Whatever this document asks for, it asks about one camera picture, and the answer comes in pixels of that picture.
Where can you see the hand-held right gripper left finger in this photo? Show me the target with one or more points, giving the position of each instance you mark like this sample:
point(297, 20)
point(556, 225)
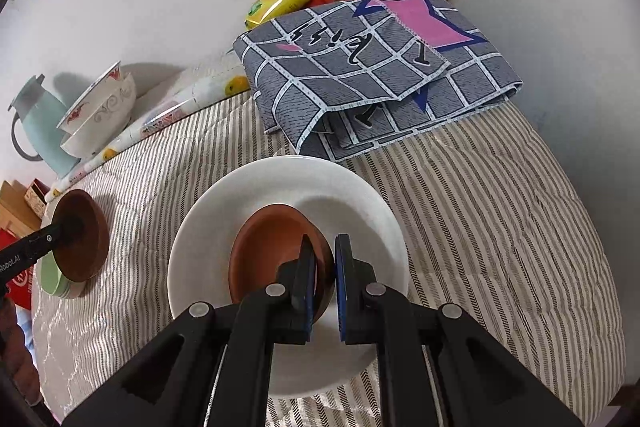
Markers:
point(310, 277)

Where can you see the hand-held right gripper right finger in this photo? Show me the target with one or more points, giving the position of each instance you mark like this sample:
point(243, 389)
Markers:
point(341, 277)

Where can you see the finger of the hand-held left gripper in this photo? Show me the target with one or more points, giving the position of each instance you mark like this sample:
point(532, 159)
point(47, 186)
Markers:
point(55, 233)

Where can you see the small brown bowl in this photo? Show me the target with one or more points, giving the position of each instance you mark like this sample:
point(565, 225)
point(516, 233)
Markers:
point(82, 242)
point(265, 247)

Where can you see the green square plate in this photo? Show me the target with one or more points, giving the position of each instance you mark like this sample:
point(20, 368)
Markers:
point(52, 281)

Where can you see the large plain white bowl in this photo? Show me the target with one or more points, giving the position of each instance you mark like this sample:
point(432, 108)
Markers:
point(210, 217)

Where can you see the person's left hand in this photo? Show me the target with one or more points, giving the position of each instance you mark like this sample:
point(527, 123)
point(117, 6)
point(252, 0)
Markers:
point(17, 357)

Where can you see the red package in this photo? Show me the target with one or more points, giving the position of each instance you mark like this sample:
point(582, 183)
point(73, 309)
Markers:
point(15, 282)

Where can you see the small patterned box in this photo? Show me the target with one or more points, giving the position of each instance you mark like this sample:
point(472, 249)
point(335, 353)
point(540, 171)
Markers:
point(36, 199)

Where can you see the light blue thermos jug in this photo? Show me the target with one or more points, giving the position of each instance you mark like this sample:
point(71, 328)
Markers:
point(40, 122)

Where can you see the white bowl with colourful print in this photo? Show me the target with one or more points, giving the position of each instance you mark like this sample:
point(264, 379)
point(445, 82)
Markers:
point(82, 109)

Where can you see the white bowl with grey scrolls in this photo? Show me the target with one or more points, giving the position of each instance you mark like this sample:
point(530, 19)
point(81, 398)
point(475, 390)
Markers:
point(117, 109)

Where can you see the striped quilt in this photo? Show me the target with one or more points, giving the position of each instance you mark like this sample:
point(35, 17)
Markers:
point(475, 217)

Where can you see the printed paper roll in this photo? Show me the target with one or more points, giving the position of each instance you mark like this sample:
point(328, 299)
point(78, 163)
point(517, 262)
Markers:
point(165, 114)

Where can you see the grey checked folded cloth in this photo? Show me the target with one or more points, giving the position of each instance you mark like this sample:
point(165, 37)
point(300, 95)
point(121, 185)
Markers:
point(360, 77)

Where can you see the printed paper sheet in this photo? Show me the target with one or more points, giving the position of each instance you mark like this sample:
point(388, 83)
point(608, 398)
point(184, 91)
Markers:
point(210, 67)

